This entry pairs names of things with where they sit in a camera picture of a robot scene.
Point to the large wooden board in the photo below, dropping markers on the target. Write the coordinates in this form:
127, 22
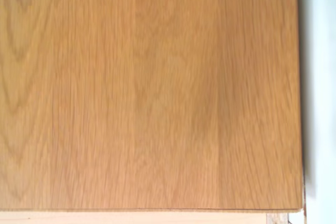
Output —
147, 90

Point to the white electric stove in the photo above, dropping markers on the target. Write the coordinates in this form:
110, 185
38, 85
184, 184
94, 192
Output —
320, 77

